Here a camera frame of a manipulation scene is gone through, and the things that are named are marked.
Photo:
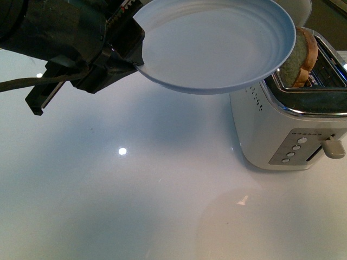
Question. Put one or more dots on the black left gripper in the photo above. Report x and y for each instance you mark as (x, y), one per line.
(125, 36)

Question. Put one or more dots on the light blue plate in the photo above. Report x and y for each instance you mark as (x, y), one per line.
(213, 47)

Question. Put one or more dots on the bread slice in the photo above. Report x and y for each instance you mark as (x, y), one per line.
(295, 70)

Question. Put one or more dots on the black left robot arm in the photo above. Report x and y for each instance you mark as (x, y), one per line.
(91, 44)

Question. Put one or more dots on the white chrome two-slot toaster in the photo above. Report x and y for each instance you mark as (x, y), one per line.
(281, 128)

